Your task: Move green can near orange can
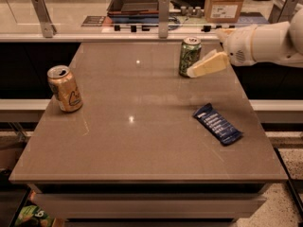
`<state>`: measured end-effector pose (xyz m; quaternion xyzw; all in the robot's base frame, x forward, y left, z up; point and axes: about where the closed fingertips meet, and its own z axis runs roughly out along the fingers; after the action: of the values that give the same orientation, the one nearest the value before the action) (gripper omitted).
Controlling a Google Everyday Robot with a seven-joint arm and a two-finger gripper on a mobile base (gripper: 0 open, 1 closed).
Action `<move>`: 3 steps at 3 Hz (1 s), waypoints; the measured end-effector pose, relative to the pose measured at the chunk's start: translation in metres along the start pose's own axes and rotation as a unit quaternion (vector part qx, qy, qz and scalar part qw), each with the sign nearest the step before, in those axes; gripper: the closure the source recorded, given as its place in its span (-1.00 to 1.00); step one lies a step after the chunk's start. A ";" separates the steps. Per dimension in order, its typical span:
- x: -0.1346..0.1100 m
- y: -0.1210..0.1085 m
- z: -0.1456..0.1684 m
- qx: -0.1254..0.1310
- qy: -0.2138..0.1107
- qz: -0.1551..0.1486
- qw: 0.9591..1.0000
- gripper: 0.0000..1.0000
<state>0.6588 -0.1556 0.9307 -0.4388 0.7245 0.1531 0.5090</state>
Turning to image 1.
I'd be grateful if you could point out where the green soda can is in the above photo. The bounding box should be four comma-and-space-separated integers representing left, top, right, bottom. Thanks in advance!
179, 37, 202, 77

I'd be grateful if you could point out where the orange soda can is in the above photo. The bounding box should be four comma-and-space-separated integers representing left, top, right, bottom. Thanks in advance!
47, 65, 83, 113

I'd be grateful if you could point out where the right metal bracket post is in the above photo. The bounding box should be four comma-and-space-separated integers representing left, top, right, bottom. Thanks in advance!
268, 0, 303, 24

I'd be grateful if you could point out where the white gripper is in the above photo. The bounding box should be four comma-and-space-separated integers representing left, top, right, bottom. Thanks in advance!
187, 25, 257, 78

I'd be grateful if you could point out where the blue snack bar wrapper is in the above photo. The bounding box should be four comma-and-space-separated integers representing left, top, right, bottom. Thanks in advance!
193, 103, 242, 146

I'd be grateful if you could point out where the metal bracket post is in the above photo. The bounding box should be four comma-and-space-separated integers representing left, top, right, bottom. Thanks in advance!
158, 0, 169, 39
268, 0, 303, 24
31, 0, 57, 38

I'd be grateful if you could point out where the cardboard box with label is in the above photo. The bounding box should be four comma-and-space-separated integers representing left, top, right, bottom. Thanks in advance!
204, 0, 244, 23

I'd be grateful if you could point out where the left metal bracket post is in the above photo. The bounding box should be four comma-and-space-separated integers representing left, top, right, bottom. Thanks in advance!
31, 0, 57, 38

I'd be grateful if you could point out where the center metal bracket post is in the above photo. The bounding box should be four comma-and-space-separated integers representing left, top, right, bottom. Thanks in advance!
158, 0, 169, 39

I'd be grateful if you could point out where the green snack bag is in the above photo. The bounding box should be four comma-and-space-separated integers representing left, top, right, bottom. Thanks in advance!
14, 205, 54, 227

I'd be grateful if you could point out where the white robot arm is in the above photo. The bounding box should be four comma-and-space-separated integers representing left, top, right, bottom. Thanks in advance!
187, 9, 303, 78

